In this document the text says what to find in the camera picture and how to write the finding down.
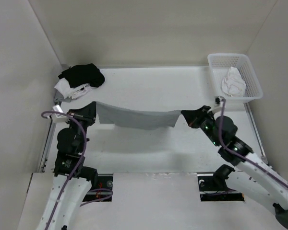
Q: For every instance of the white crumpled tank top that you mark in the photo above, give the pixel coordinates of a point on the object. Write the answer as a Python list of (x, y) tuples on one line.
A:
[(233, 83)]

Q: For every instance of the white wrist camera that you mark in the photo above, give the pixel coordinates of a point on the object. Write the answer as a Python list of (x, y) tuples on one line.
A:
[(57, 118), (219, 104)]

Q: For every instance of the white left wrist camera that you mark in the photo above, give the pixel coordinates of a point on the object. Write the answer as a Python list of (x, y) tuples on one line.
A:
[(57, 118)]

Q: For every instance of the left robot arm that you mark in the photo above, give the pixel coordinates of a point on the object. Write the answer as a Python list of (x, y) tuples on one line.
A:
[(72, 180)]

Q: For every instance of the white plastic mesh basket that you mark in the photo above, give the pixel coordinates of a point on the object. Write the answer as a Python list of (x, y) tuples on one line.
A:
[(219, 63)]

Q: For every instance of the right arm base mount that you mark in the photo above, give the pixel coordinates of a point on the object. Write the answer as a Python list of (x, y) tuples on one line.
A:
[(213, 187)]

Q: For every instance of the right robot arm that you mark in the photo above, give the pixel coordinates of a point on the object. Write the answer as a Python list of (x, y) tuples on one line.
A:
[(245, 171)]

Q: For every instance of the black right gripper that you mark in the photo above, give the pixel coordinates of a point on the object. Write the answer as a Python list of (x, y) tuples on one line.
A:
[(193, 117)]

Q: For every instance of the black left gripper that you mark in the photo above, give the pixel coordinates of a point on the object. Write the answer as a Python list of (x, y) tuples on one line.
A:
[(87, 113)]

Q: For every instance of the grey tank top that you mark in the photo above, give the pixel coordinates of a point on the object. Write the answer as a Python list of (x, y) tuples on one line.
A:
[(146, 120)]

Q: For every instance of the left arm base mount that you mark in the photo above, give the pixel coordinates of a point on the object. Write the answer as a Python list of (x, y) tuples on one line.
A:
[(102, 188)]

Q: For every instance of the black folded tank top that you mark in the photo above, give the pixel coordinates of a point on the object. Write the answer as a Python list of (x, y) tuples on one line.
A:
[(83, 74)]

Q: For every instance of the white folded tank top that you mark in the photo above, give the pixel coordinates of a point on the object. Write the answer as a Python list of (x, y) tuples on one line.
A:
[(66, 91)]

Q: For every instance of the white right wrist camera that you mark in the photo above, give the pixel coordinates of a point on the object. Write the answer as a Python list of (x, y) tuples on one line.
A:
[(219, 104)]

